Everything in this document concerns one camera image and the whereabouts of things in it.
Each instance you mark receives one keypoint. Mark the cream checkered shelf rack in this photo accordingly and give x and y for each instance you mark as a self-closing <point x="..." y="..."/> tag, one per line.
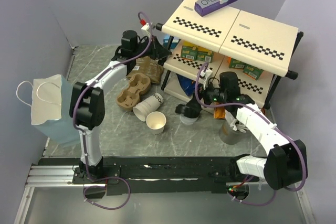
<point x="255" y="40"/>

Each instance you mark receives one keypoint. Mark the brown pulp cup carrier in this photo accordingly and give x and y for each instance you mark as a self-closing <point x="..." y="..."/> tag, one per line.
<point x="138" y="85"/>

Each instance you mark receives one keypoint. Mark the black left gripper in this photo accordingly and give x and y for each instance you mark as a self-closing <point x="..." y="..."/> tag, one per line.
<point x="158" y="51"/>

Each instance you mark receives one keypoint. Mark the blue R&O box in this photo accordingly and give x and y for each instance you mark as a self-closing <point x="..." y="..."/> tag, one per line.
<point x="173" y="44"/>

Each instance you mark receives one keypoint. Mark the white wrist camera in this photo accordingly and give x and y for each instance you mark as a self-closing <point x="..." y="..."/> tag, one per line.
<point x="146" y="27"/>
<point x="205" y="76"/>

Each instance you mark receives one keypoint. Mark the blue chip bag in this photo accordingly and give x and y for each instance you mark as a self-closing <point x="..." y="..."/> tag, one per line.
<point x="187" y="85"/>

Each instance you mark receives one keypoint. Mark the white paper cup stack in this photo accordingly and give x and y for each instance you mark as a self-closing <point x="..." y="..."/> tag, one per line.
<point x="147" y="106"/>

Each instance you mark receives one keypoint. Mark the green juice carton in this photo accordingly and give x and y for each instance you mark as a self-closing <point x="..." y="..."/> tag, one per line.
<point x="189" y="52"/>
<point x="205" y="55"/>
<point x="235" y="64"/>
<point x="252" y="72"/>

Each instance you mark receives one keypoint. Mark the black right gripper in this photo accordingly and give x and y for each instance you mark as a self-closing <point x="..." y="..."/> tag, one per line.
<point x="193" y="104"/>

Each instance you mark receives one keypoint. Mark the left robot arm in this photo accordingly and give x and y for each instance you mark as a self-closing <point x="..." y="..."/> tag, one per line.
<point x="87" y="106"/>

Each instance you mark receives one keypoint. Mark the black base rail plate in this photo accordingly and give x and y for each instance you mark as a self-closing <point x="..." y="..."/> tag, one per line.
<point x="117" y="175"/>

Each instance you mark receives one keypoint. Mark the purple R&O box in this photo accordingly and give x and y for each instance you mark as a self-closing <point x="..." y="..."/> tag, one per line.
<point x="205" y="7"/>

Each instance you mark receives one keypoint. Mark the grey cup of stirrers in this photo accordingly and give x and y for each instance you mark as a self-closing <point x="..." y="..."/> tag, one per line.
<point x="229" y="136"/>

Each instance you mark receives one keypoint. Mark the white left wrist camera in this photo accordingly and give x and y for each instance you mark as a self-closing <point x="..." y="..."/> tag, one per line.
<point x="146" y="27"/>

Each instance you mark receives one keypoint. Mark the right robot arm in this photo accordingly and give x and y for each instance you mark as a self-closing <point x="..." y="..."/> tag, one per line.
<point x="286" y="163"/>

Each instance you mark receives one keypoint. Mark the white plastic cup lids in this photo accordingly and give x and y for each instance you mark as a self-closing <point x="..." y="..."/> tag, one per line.
<point x="188" y="120"/>

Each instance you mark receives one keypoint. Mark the light blue paper bag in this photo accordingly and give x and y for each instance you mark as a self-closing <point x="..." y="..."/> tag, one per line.
<point x="49" y="109"/>

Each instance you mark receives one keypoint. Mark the orange snack bag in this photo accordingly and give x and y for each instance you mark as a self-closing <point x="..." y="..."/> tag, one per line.
<point x="219" y="113"/>

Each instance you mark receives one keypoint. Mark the single white paper cup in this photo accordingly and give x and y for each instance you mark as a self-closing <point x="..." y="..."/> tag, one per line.
<point x="156" y="122"/>

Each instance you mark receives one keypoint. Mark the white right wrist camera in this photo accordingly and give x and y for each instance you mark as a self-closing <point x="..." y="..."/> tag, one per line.
<point x="205" y="76"/>

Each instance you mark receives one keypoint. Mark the brown coffee bean bag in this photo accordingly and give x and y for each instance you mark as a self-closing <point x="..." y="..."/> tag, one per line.
<point x="148" y="67"/>

